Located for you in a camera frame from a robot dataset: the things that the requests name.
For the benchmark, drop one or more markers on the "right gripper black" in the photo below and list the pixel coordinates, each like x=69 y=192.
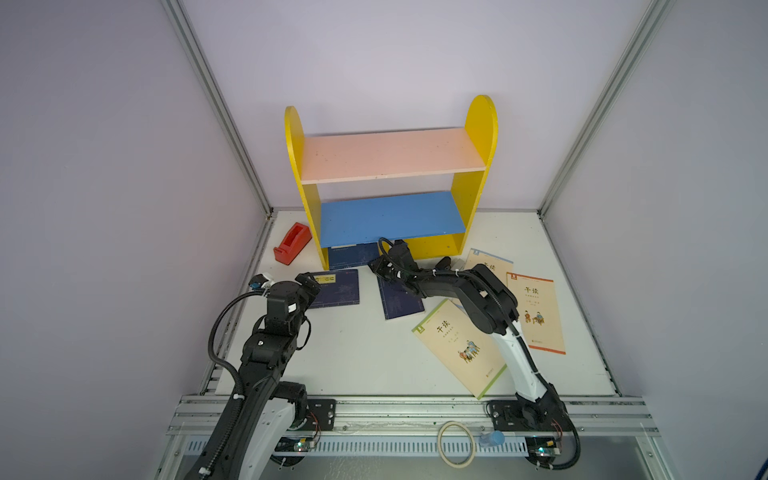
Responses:
x=383 y=263

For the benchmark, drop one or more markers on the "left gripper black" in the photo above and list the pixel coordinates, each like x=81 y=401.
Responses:
x=308 y=280

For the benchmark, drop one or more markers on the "dark purple book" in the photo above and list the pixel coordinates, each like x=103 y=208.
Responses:
x=397 y=302
x=337 y=288

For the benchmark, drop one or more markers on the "blue book yellow label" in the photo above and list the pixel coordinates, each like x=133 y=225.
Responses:
x=352 y=256

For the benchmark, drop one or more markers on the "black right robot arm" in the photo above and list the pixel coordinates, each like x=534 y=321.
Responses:
x=493 y=310

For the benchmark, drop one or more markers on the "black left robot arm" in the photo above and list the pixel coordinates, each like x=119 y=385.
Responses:
x=261 y=407

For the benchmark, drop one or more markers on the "blue black stapler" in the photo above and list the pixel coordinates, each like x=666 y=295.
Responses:
x=443 y=264

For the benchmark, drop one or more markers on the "red tape dispenser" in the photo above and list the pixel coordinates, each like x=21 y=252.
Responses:
x=292 y=244

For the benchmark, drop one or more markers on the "yellow shelf pink blue boards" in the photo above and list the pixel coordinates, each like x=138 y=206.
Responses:
x=433 y=224

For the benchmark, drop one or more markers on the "beige book blue edge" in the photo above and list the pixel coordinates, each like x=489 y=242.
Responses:
x=499 y=266

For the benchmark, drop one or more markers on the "beige book green edge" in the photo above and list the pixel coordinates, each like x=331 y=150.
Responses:
x=469 y=354

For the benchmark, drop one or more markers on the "beige book orange edge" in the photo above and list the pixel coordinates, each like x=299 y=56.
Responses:
x=539 y=312

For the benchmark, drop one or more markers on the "left green circuit board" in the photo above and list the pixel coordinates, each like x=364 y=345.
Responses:
x=301 y=445

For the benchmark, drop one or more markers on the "green circuit board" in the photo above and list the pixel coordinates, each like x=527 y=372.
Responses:
x=301 y=445
x=542 y=447

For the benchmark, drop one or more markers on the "small blue cap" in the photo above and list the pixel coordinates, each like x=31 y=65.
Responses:
x=492 y=439

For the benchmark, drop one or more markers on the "right green circuit board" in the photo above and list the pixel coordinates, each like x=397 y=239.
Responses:
x=542 y=447

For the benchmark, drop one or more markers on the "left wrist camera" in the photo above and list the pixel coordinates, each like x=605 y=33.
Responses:
x=261 y=282

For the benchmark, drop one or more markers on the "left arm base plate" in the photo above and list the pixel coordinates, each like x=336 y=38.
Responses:
x=320 y=414

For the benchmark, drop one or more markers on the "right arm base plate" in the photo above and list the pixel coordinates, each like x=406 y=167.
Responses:
x=519 y=415

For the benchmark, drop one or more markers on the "aluminium front rail frame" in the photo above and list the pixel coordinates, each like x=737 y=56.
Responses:
x=429 y=426

